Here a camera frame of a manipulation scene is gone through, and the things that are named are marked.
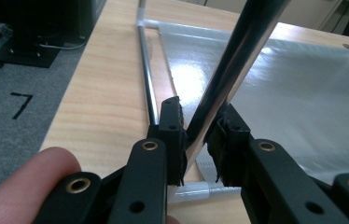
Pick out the silver metal shelf rack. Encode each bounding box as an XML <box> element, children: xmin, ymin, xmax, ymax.
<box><xmin>134</xmin><ymin>0</ymin><xmax>349</xmax><ymax>205</ymax></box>

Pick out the black floor tape mark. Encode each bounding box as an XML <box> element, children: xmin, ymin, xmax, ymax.
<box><xmin>9</xmin><ymin>91</ymin><xmax>35</xmax><ymax>120</ymax></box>

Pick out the grey floor cable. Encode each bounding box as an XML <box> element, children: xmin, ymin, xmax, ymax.
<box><xmin>37</xmin><ymin>37</ymin><xmax>89</xmax><ymax>51</ymax></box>

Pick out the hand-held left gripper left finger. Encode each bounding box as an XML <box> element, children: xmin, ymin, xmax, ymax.
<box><xmin>146</xmin><ymin>95</ymin><xmax>189</xmax><ymax>188</ymax></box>

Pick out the black floor base plate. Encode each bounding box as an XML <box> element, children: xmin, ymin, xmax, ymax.
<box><xmin>0</xmin><ymin>35</ymin><xmax>63</xmax><ymax>70</ymax></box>

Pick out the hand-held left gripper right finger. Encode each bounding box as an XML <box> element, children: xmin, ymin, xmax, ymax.
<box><xmin>204</xmin><ymin>103</ymin><xmax>254</xmax><ymax>189</ymax></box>

